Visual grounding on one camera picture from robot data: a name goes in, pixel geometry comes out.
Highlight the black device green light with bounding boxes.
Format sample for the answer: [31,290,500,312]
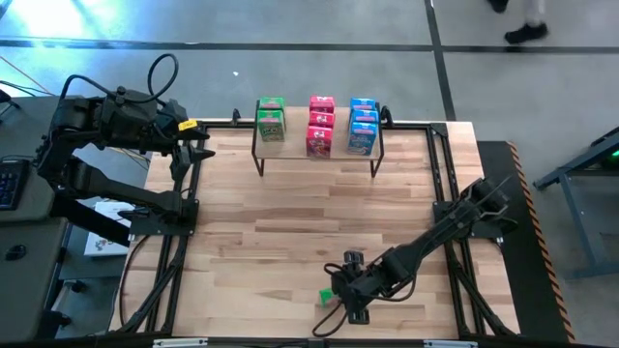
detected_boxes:
[597,144,619,170]

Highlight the black power plug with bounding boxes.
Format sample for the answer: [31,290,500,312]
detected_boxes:
[117,206,152,220]

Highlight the person's black shoes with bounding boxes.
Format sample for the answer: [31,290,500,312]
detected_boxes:
[486,0,551,45]

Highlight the white bracket strip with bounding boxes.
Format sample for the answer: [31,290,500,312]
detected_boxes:
[152,337,209,348]
[423,339,480,348]

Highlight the backlit black keyboard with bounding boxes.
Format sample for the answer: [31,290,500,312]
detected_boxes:
[0,158,31,213]

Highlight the black metal bar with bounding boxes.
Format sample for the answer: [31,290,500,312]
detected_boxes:
[49,191,133,248]

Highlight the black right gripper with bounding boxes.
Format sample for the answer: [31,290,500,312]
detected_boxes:
[333,249,388,326]

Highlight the grey desk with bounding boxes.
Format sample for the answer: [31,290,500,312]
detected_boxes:
[0,216,70,343]
[0,95,87,223]

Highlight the white printed box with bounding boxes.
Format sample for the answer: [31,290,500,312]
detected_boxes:
[83,200,134,257]

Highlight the blue-grey metal table frame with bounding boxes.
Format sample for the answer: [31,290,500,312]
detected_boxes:
[533,124,619,281]

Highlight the wooden shelf black metal legs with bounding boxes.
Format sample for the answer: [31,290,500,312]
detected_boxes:
[251,104,386,179]

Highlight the black mat hazard stripe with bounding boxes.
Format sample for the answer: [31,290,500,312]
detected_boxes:
[476,139,576,345]

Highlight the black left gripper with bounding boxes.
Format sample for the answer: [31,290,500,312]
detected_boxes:
[144,99,217,184]

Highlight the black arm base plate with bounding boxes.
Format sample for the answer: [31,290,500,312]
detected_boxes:
[129,198,200,238]
[432,200,504,241]

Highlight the black metal rail frame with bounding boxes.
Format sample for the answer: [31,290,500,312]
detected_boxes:
[115,120,521,339]

